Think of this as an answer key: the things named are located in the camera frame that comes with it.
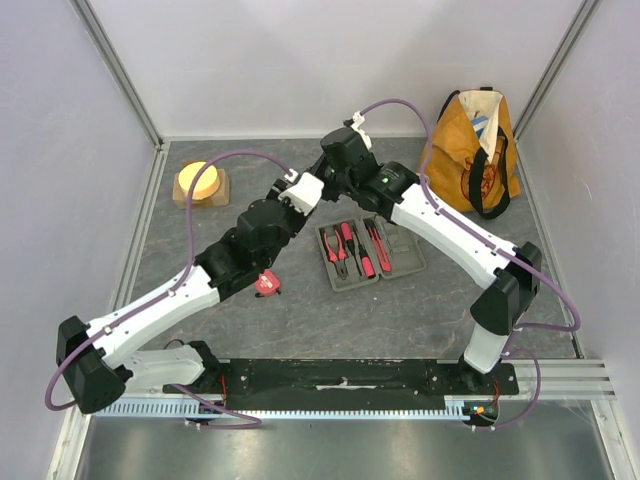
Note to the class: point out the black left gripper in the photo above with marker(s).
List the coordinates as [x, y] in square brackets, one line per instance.
[277, 188]

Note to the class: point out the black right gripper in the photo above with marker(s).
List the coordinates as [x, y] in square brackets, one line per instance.
[332, 186]

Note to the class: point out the pink handled screwdriver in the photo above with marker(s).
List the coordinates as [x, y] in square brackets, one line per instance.
[348, 237]
[365, 260]

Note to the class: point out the grey plastic tool case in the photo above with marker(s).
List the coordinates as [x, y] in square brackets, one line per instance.
[401, 246]

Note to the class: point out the pink handled pliers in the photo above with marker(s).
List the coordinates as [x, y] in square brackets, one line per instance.
[336, 253]

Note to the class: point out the pink tape measure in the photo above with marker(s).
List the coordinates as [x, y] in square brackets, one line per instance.
[267, 284]

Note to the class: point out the pink utility knife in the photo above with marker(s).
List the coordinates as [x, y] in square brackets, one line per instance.
[379, 247]

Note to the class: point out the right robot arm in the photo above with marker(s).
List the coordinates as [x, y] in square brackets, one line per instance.
[504, 271]

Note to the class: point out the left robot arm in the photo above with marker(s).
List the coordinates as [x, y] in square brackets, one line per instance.
[100, 360]

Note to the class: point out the yellow round sponge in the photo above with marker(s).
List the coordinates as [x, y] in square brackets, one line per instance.
[198, 186]

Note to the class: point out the yellow tote bag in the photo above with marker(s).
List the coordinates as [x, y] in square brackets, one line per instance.
[472, 164]

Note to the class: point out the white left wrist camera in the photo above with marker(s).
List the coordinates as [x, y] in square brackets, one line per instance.
[303, 191]

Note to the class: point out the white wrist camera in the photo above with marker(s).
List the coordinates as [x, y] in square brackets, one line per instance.
[303, 191]
[355, 122]

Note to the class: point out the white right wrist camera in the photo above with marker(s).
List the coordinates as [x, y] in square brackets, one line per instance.
[355, 122]

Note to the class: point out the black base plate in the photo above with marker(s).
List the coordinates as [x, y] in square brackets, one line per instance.
[243, 378]

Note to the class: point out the grey cable duct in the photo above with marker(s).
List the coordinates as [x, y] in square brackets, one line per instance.
[182, 407]

